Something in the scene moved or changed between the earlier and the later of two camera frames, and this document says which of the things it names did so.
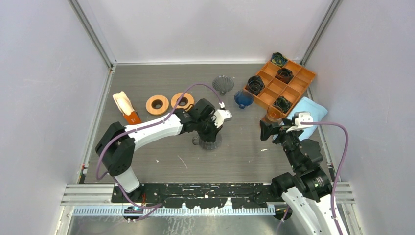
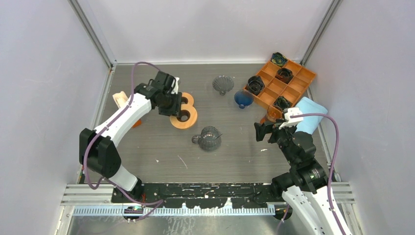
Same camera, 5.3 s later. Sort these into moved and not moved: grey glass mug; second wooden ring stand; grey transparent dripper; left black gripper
Moved: left black gripper
Not moved: grey glass mug; second wooden ring stand; grey transparent dripper
